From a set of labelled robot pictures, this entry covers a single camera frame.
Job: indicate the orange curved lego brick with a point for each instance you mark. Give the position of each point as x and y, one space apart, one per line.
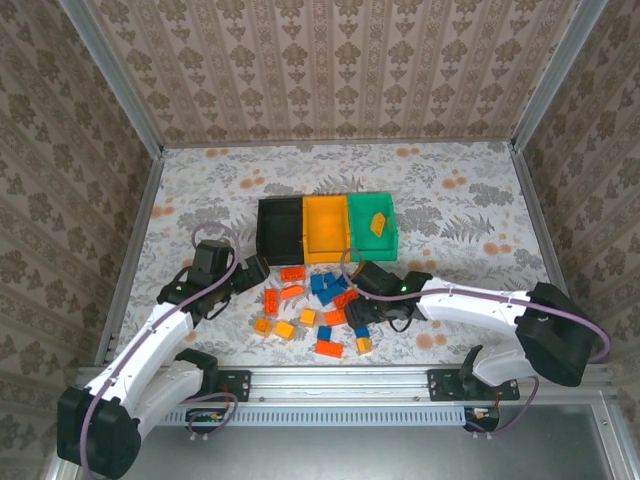
291 293

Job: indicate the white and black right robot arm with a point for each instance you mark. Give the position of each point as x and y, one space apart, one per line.
475 305

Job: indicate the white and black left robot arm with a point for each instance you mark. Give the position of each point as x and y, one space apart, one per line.
150 340

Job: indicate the orange short lego brick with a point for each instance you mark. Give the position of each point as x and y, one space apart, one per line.
335 317

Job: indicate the blue long lego brick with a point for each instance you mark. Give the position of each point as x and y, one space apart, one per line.
328 295

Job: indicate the black plastic bin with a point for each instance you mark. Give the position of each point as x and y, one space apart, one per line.
280 235

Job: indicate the green plastic bin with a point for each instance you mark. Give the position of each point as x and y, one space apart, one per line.
362 240

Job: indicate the yellow-orange plastic bin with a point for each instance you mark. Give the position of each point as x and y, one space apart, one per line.
325 225

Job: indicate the yellow sloped lego brick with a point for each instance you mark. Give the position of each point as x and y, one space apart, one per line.
378 223

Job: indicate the floral patterned table cover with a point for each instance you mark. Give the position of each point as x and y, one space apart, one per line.
450 225

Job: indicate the small connector board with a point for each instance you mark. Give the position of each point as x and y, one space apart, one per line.
205 416
482 414

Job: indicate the grey metal panel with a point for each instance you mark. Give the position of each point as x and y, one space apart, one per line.
350 455

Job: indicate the aluminium table side rail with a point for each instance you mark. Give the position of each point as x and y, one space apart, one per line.
129 260
538 215

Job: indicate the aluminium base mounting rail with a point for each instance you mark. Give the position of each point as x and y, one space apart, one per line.
340 385

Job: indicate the aluminium frame post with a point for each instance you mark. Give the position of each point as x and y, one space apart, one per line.
556 75
116 75

